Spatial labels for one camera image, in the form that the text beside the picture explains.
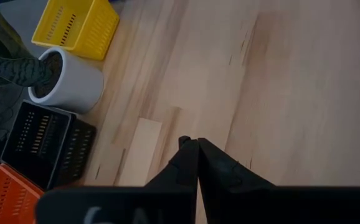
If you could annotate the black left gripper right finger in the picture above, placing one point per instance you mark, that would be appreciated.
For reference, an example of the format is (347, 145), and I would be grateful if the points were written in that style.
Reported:
(261, 205)

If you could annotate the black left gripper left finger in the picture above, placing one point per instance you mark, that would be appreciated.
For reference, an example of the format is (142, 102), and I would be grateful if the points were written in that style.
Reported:
(155, 203)

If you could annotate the black plastic slotted basket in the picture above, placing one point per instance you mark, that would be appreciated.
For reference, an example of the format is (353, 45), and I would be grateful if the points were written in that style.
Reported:
(33, 161)

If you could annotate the orange plastic slotted basket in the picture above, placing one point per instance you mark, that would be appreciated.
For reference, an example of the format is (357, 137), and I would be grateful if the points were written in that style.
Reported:
(8, 183)

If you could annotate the yellow plastic slotted basket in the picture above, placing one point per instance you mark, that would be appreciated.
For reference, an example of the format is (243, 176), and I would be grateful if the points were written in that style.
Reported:
(74, 25)

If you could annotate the white cylindrical plant pot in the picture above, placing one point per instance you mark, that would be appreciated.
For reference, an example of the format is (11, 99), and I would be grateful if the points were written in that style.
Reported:
(80, 87)

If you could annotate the green snake plant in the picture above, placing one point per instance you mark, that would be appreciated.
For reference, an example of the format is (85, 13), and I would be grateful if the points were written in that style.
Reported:
(12, 70)

